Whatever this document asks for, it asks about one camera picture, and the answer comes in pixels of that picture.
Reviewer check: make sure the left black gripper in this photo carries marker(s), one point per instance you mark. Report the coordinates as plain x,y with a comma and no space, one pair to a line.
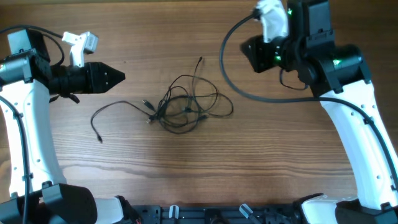
95,78

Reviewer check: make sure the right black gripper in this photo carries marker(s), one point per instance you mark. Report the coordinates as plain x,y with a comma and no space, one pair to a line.
254,54

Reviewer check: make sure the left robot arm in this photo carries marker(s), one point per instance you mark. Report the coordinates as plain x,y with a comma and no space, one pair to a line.
42,67

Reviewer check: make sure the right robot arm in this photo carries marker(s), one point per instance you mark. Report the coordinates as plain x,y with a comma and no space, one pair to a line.
298,36

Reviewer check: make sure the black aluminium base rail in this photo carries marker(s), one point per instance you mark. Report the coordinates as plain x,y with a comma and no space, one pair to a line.
273,213

